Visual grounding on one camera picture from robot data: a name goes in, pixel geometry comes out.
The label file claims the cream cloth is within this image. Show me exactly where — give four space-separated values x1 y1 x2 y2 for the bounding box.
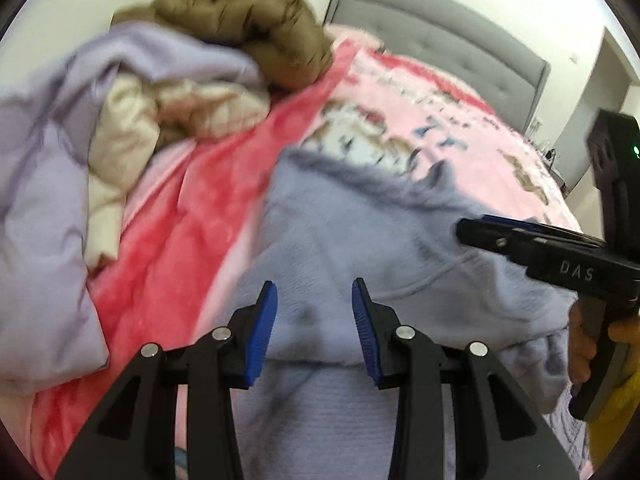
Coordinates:
82 75 273 268

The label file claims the purple knitted hooded cardigan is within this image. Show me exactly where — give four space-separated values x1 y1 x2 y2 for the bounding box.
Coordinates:
232 151 603 480

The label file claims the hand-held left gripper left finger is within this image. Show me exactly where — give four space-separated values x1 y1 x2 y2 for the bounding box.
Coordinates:
54 280 279 480

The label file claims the lavender duvet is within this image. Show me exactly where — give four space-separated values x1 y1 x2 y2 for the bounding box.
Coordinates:
0 25 266 396

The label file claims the person's right hand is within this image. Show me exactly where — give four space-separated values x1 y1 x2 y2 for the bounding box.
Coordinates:
569 304 640 386

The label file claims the white door frame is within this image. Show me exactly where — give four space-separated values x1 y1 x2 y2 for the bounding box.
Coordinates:
555 25 640 201

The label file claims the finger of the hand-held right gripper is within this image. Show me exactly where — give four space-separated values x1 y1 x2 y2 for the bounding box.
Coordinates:
480 214 606 248
456 217 538 267

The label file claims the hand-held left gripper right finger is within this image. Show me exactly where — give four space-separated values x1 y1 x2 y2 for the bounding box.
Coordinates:
351 277 568 480

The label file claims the pink printed blanket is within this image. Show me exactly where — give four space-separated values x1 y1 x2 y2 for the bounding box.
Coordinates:
30 25 583 480

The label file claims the brown puffer jacket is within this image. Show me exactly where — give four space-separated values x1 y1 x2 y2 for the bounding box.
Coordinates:
111 0 335 92

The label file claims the grey upholstered bed headboard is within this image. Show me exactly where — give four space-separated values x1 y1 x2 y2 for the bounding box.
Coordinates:
324 0 551 133

